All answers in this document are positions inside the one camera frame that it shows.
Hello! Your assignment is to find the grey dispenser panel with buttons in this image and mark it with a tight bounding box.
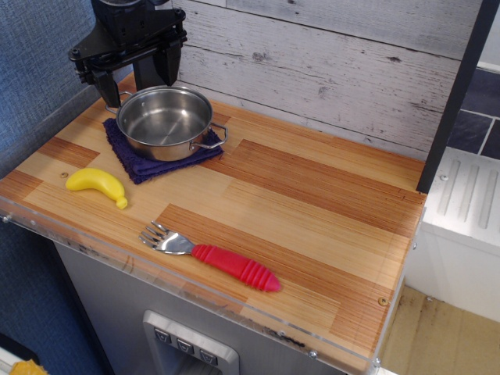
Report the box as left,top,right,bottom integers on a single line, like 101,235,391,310
143,310,240,374

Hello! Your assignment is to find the fork with red handle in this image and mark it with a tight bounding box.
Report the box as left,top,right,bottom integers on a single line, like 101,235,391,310
138,221,281,292

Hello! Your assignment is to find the dark purple folded towel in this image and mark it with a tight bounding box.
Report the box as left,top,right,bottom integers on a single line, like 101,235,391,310
103,118,223,184

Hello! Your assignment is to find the clear acrylic table edge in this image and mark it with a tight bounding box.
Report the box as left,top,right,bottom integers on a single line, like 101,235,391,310
1,198,410,374

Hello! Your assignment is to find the yellow object bottom left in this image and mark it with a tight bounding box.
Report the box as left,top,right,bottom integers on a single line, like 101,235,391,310
9,360,48,375

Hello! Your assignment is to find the white toy sink unit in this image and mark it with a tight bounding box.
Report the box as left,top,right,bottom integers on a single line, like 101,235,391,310
405,148,499,321

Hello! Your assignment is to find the black vertical post right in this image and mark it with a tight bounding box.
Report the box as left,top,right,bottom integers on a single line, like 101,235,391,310
416,0,499,194

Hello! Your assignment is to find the yellow toy banana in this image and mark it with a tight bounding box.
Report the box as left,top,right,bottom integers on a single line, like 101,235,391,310
66,168,128,209

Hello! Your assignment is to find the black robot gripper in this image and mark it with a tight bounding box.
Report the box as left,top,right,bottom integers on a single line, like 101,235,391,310
69,1,187,108

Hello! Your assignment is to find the stainless steel pot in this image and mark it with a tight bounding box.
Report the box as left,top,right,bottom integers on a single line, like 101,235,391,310
105,86,229,162

